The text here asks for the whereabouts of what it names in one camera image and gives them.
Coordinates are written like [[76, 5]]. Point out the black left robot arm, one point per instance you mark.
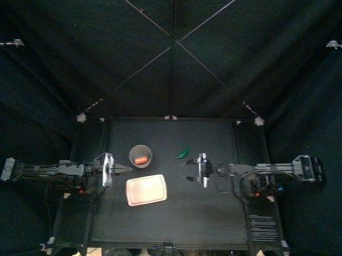
[[48, 169]]

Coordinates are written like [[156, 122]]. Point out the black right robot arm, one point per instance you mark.
[[271, 168]]

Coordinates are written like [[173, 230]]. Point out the green toy pepper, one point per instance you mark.
[[183, 153]]

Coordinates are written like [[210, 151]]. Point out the pink square cutting board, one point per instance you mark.
[[145, 190]]

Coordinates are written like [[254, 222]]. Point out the silver frame middle bracket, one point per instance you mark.
[[169, 117]]

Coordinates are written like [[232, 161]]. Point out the silver frame corner bracket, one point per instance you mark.
[[80, 117], [259, 121]]

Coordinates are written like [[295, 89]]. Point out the silver frame clamp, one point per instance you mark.
[[334, 44], [14, 42]]

